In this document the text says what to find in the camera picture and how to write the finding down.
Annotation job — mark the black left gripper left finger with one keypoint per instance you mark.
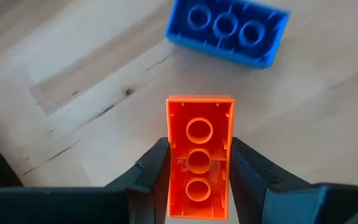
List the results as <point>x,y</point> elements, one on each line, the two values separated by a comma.
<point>151,174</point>

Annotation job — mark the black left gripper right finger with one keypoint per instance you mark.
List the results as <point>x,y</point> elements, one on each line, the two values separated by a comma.
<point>250,174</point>

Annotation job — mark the orange toy brick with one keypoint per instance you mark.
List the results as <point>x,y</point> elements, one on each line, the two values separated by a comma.
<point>197,109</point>

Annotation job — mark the blue toy brick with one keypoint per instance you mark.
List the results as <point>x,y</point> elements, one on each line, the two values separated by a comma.
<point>179,18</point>

